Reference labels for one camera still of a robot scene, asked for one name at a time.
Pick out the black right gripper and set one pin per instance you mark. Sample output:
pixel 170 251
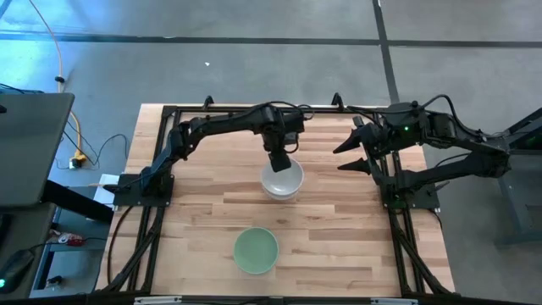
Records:
pixel 374 142

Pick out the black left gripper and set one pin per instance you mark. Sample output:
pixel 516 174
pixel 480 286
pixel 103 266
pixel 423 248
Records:
pixel 278 159

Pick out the white bowl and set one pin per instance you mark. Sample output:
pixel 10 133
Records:
pixel 292 180
pixel 280 197

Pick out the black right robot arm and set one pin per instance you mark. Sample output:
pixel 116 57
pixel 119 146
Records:
pixel 457 165

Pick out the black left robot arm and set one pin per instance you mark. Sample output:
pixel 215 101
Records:
pixel 220 123

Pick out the green bowl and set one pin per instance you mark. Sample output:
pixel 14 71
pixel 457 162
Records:
pixel 256 250

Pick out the grey metal stand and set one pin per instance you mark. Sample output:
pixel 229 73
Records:
pixel 518 182

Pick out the white paper sheet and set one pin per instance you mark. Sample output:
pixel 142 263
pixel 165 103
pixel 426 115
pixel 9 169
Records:
pixel 106 188

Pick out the yellow power plug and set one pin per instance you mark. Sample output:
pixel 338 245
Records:
pixel 78 161

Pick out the black desk leg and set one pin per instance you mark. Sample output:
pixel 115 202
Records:
pixel 76 201

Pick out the red and white gadget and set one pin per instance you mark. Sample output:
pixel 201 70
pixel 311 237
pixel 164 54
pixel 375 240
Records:
pixel 70 240

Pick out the grey laptop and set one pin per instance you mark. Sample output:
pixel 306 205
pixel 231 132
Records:
pixel 29 144

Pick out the black computer mouse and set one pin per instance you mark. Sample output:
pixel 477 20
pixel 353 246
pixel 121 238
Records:
pixel 14 269

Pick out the black frame clamp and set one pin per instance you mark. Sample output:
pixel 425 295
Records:
pixel 208 101
pixel 337 100

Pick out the black aluminium table frame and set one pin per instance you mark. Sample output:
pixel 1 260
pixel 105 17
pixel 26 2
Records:
pixel 398 254

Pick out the white frame bracket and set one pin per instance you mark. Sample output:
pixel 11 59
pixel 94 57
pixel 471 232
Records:
pixel 157 300
pixel 394 301

